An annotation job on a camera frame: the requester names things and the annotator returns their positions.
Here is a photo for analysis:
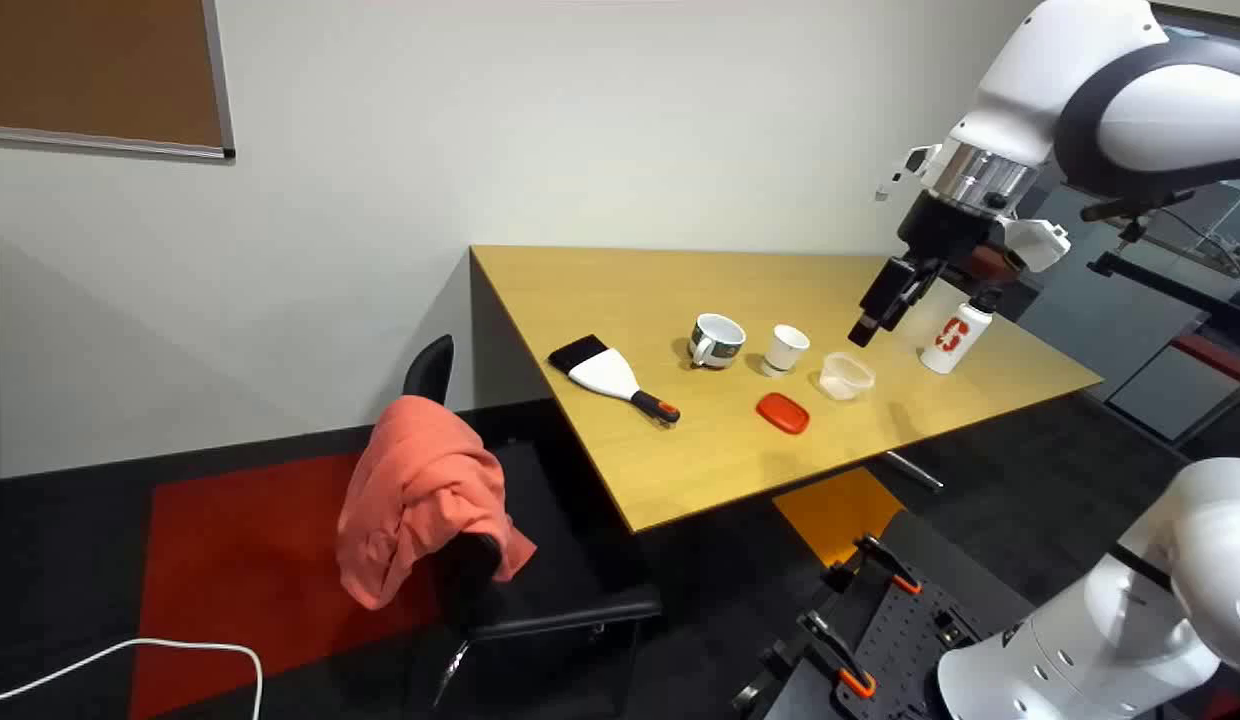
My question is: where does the black clamp with orange grip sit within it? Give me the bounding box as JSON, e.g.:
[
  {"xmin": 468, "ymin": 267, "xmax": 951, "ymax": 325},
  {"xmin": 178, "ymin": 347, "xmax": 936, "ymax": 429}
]
[
  {"xmin": 851, "ymin": 531, "xmax": 929, "ymax": 599},
  {"xmin": 797, "ymin": 607, "xmax": 878, "ymax": 706}
]

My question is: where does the orange table support panel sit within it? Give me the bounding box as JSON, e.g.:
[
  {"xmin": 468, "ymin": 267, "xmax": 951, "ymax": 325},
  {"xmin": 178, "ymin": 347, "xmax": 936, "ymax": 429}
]
[{"xmin": 772, "ymin": 465, "xmax": 906, "ymax": 573}]

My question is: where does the salmon pink cloth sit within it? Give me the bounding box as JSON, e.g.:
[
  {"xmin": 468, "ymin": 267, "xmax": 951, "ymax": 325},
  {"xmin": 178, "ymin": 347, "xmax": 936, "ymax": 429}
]
[{"xmin": 332, "ymin": 393, "xmax": 541, "ymax": 616}]

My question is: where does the white paper cup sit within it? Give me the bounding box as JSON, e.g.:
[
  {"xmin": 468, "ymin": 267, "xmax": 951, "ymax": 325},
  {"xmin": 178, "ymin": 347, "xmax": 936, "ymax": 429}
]
[{"xmin": 758, "ymin": 319, "xmax": 817, "ymax": 382}]

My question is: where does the white floor cable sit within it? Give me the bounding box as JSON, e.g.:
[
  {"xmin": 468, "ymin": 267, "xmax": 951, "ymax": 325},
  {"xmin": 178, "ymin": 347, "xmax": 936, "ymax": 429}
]
[{"xmin": 0, "ymin": 638, "xmax": 268, "ymax": 720}]

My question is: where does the black office chair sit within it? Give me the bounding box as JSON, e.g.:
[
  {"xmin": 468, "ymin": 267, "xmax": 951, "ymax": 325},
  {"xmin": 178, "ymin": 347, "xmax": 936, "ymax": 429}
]
[{"xmin": 398, "ymin": 331, "xmax": 664, "ymax": 716}]

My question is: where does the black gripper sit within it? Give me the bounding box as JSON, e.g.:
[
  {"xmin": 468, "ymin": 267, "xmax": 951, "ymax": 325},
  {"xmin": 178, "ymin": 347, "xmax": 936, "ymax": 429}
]
[{"xmin": 844, "ymin": 187, "xmax": 1037, "ymax": 353}]

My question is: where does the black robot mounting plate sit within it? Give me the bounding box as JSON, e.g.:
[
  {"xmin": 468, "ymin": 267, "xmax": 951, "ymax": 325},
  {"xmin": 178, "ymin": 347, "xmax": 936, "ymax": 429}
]
[{"xmin": 733, "ymin": 514, "xmax": 1037, "ymax": 720}]

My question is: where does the cork board with metal frame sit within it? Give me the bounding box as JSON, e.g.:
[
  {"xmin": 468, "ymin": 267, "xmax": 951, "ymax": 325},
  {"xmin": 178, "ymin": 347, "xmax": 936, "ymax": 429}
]
[{"xmin": 0, "ymin": 0, "xmax": 238, "ymax": 169}]

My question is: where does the red plastic lid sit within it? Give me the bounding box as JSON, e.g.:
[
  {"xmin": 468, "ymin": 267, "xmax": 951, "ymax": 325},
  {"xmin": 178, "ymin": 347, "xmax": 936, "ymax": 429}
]
[{"xmin": 753, "ymin": 389, "xmax": 817, "ymax": 442}]

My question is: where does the metal spatula with dark handle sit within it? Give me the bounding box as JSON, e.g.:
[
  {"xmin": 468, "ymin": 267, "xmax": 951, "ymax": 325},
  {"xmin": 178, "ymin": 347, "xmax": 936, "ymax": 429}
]
[{"xmin": 543, "ymin": 331, "xmax": 682, "ymax": 429}]

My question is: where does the white mug with green band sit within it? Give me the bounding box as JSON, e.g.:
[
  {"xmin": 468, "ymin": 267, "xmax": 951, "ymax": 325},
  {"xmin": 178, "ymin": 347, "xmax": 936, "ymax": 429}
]
[{"xmin": 682, "ymin": 310, "xmax": 753, "ymax": 374}]

